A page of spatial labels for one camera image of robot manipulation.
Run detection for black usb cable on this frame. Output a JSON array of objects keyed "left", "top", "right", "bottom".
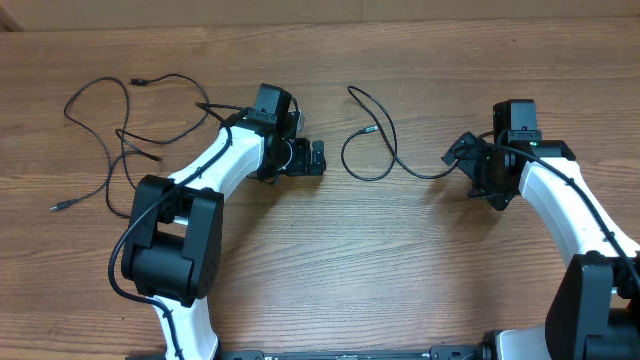
[{"left": 49, "top": 76, "right": 139, "bottom": 220}]

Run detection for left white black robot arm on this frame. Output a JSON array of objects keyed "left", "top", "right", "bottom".
[{"left": 108, "top": 84, "right": 326, "bottom": 359}]

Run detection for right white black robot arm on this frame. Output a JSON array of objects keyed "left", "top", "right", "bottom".
[{"left": 429, "top": 99, "right": 639, "bottom": 359}]

